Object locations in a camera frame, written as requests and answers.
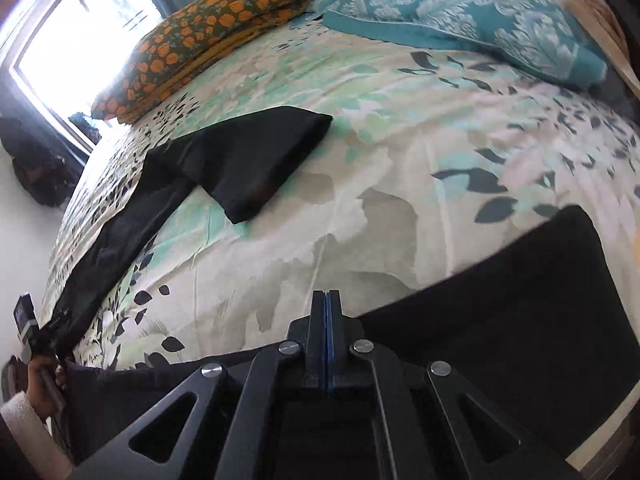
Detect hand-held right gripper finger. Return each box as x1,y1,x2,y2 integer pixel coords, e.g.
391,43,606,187
70,290,327,480
326,290,587,480

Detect black pants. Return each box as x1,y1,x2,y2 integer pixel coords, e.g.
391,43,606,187
47,106,633,467

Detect person's left hand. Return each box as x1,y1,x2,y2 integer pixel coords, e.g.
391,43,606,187
26,355,69,418

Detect dark hanging bag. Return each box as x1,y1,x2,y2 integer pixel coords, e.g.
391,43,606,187
0,117,83,208

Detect floral bedspread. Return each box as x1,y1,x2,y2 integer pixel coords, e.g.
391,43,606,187
40,0,640,466

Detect dark teal bundle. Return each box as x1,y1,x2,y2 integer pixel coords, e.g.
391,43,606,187
67,111,104,142

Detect window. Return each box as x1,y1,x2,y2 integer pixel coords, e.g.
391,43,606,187
0,0,168,153

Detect orange flower print pillow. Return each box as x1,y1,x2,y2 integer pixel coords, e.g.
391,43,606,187
91,0,316,125

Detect teal damask pillow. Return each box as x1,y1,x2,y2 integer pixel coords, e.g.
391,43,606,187
290,0,610,92

